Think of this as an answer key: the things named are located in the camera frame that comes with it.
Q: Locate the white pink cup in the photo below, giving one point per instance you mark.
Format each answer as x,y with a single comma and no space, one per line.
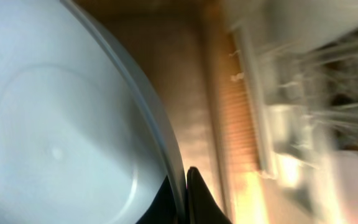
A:
345,178

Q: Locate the dark blue plate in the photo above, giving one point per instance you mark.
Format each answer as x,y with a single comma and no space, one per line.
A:
84,137

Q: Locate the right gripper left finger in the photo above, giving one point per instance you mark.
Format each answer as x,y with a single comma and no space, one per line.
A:
162,209

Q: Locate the grey dishwasher rack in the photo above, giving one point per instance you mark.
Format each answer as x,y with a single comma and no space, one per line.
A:
301,59

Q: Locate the brown serving tray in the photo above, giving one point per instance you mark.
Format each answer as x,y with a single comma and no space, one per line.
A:
166,38

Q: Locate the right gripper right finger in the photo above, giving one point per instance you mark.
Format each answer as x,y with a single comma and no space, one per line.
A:
202,208

